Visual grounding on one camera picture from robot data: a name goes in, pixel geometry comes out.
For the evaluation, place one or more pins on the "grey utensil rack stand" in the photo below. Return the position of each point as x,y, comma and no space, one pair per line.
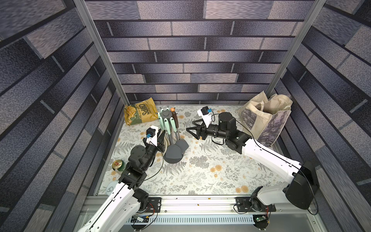
167,114

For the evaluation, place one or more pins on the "yellow chips bag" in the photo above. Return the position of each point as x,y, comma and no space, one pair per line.
141,112

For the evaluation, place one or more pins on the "green handle cream utensil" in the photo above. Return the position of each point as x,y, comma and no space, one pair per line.
161,120

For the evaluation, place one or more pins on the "green drink can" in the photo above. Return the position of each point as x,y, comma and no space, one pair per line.
118,166

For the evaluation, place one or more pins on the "right circuit board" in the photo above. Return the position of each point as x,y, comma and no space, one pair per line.
261,222

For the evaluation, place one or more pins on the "wooden handle white spatula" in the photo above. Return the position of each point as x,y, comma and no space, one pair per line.
176,121

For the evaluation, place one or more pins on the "green handle grey spoon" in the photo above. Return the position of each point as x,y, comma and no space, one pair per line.
181,143

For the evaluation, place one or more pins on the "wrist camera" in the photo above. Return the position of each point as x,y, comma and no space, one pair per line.
205,113
151,135

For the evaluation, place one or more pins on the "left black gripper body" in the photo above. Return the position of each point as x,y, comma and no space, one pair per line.
154,151

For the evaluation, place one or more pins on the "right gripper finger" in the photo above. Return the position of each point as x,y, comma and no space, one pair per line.
195,132
197,124

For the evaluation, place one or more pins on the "canvas tote bag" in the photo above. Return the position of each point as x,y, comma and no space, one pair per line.
266,117

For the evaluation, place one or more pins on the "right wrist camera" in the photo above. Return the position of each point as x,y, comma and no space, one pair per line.
205,113

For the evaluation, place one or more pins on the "circuit board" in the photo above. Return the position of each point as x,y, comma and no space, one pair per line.
139,219
261,222

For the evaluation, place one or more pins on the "green handle grey turner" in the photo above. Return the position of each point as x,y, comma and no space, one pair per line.
173,154

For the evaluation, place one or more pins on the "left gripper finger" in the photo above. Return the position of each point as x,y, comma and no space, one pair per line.
161,137
164,146

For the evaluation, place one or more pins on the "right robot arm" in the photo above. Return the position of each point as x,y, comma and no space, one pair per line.
301,181

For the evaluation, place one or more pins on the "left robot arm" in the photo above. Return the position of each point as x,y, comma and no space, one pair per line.
127,200

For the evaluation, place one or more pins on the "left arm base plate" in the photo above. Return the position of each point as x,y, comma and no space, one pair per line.
153,205

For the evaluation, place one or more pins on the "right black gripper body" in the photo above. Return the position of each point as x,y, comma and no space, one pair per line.
203,132

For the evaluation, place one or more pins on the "left circuit board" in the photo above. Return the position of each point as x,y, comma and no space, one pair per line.
139,219

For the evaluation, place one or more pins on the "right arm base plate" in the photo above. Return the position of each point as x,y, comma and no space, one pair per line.
245,204

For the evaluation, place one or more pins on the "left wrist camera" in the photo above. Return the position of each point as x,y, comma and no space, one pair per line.
151,135

